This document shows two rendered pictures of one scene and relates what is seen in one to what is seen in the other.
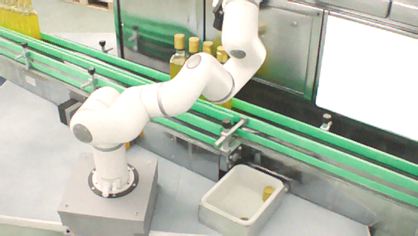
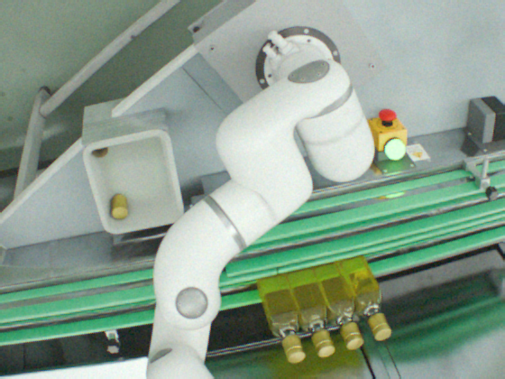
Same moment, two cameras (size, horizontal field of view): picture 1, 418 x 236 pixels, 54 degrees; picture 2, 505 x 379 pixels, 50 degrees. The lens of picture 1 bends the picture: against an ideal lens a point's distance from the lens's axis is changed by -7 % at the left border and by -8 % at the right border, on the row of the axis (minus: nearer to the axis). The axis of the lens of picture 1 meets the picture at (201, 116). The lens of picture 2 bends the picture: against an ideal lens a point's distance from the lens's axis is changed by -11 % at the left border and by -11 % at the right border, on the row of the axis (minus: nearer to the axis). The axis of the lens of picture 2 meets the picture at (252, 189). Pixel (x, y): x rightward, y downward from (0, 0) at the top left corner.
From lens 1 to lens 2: 0.59 m
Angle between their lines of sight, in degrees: 26
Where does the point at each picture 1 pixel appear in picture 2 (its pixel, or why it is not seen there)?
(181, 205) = (207, 110)
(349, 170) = (43, 298)
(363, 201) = (13, 272)
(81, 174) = (345, 37)
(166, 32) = (442, 325)
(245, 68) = (162, 342)
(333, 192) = (53, 262)
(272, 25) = not seen: outside the picture
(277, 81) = (218, 359)
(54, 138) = (475, 66)
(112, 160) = not seen: hidden behind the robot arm
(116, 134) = (243, 110)
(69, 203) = not seen: outside the picture
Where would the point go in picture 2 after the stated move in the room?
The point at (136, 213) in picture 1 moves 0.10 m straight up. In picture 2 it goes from (210, 47) to (220, 70)
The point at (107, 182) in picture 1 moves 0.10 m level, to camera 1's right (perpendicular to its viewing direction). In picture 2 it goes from (286, 52) to (242, 89)
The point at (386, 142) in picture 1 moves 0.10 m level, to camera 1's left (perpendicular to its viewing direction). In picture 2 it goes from (50, 358) to (72, 339)
